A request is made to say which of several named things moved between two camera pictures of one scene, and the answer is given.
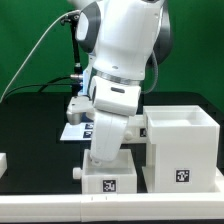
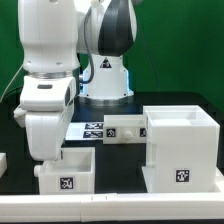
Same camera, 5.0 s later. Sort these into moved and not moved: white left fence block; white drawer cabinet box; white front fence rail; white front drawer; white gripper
Moved: white front drawer; white gripper
Not moved: white drawer cabinet box; white left fence block; white front fence rail
